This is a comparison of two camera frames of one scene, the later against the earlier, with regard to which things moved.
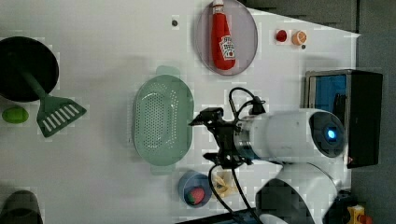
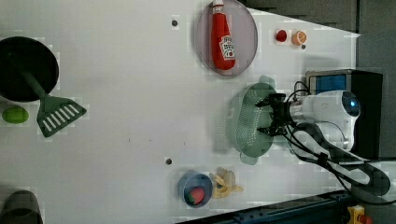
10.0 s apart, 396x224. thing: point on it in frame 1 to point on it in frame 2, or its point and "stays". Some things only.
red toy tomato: [281, 35] stays
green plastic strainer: [162, 108] to [247, 119]
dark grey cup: [21, 207] stays
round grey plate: [243, 30] stays
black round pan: [37, 60] stays
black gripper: [230, 154] to [283, 117]
